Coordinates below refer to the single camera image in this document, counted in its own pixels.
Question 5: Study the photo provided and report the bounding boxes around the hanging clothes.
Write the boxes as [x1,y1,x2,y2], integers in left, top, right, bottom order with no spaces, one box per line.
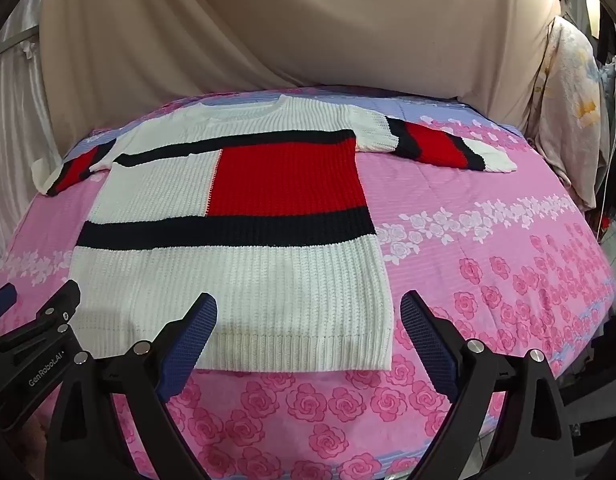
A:
[555,0,616,241]

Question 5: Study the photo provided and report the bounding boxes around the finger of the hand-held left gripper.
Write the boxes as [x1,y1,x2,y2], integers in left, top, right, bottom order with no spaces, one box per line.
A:
[15,280,83,347]
[0,282,18,323]

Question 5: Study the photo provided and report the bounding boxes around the pink floral bed sheet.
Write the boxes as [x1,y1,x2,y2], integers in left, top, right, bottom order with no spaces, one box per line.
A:
[0,87,616,480]

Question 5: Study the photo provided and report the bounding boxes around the white red navy knit sweater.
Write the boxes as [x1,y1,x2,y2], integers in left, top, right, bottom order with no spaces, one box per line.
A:
[30,96,518,373]

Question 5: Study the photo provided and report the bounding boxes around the white sheer curtain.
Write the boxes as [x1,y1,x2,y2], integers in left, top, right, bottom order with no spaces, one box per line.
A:
[0,5,74,281]

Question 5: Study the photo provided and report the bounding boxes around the beige backdrop cloth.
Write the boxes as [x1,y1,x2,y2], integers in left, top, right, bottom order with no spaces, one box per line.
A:
[38,0,561,133]

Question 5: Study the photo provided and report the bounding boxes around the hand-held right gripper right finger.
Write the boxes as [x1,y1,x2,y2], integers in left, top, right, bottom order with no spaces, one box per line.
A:
[400,290,578,480]

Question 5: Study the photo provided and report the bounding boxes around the white floral hanging cloth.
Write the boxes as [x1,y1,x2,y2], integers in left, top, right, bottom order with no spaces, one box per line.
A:
[530,15,604,212]

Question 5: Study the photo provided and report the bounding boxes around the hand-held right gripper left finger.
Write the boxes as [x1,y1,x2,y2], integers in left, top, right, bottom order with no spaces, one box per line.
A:
[45,292,219,480]

